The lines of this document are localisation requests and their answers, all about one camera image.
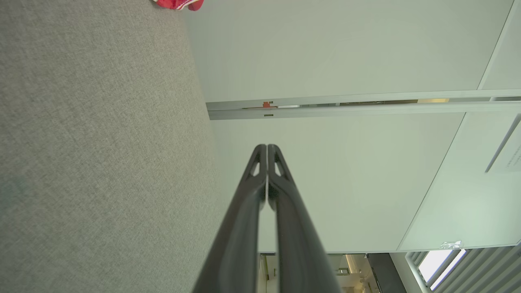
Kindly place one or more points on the window with grey blinds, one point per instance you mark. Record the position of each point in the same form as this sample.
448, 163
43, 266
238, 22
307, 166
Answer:
488, 272

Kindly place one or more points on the red jersey with white sleeves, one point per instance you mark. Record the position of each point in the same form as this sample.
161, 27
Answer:
177, 3

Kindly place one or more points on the small white wall sticker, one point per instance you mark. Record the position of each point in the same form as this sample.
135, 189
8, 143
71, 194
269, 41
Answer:
451, 245

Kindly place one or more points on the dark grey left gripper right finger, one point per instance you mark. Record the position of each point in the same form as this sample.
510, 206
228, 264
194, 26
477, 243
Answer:
297, 244

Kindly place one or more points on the aluminium wall frame with red mark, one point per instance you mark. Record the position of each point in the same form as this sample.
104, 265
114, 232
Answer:
366, 110

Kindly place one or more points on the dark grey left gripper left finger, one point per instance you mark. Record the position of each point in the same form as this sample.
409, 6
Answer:
238, 244

